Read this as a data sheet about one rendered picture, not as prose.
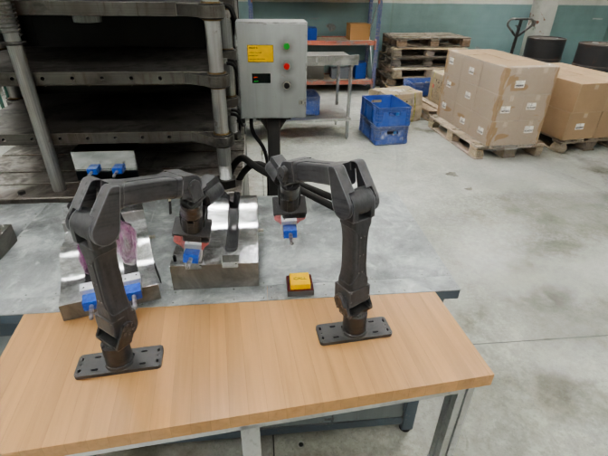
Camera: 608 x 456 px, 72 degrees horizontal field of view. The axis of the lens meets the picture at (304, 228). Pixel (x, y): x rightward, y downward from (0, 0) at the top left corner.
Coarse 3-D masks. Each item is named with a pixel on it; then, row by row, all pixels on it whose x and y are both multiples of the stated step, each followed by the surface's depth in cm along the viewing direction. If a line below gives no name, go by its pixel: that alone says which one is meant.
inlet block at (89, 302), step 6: (90, 282) 117; (84, 288) 115; (90, 288) 115; (84, 294) 115; (90, 294) 115; (84, 300) 113; (90, 300) 113; (96, 300) 113; (84, 306) 112; (90, 306) 112; (96, 306) 114; (90, 312) 110; (90, 318) 109
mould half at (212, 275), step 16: (208, 208) 147; (224, 208) 147; (240, 208) 148; (256, 208) 148; (224, 224) 144; (240, 224) 144; (256, 224) 145; (224, 240) 137; (240, 240) 137; (256, 240) 137; (176, 256) 127; (208, 256) 128; (240, 256) 128; (256, 256) 128; (176, 272) 124; (192, 272) 125; (208, 272) 126; (224, 272) 126; (240, 272) 127; (256, 272) 127; (176, 288) 127; (192, 288) 128; (208, 288) 129
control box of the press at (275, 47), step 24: (240, 24) 170; (264, 24) 171; (288, 24) 172; (240, 48) 175; (264, 48) 176; (288, 48) 175; (240, 72) 180; (264, 72) 181; (288, 72) 182; (240, 96) 186; (264, 96) 186; (288, 96) 187; (264, 120) 199
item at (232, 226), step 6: (234, 192) 153; (228, 198) 150; (234, 198) 155; (228, 204) 148; (234, 204) 156; (228, 210) 147; (234, 210) 148; (228, 216) 146; (234, 216) 146; (228, 222) 145; (234, 222) 145; (228, 228) 143; (234, 228) 144; (228, 234) 140; (234, 234) 141; (228, 240) 137; (234, 240) 138; (228, 246) 134; (234, 246) 134
